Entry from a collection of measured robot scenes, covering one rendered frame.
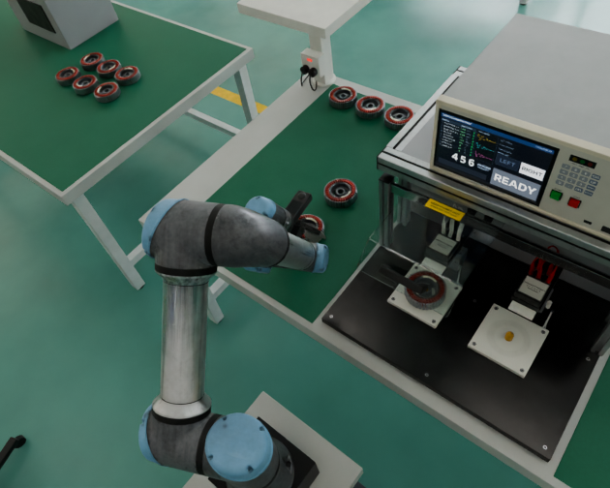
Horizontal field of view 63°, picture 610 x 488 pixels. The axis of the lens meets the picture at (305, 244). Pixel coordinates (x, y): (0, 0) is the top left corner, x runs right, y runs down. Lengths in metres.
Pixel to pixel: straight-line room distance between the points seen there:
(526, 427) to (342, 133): 1.18
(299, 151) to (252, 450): 1.19
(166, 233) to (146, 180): 2.24
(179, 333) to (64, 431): 1.54
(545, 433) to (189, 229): 0.93
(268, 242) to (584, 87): 0.73
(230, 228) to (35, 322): 2.04
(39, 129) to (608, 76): 2.10
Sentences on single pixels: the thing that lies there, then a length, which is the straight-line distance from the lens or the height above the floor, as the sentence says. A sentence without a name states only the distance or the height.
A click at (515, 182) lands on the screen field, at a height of 1.17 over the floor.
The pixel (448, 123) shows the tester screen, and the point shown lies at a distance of 1.17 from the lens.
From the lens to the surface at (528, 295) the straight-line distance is 1.32.
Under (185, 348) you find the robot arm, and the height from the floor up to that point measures 1.18.
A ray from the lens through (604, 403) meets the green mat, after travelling 1.44.
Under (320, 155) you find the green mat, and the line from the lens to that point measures 1.87.
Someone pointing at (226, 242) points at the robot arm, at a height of 1.35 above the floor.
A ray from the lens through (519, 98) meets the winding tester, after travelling 1.17.
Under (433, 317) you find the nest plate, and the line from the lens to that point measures 1.41.
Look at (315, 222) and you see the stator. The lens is 1.60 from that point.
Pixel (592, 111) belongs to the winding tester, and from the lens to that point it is 1.17.
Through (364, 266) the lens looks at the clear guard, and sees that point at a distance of 1.20.
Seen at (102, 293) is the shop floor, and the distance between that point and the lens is 2.73.
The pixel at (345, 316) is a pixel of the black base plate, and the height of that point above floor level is 0.77.
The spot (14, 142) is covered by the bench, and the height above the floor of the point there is 0.75.
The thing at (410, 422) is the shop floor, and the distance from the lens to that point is 2.11.
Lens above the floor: 2.01
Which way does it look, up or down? 52 degrees down
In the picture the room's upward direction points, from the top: 12 degrees counter-clockwise
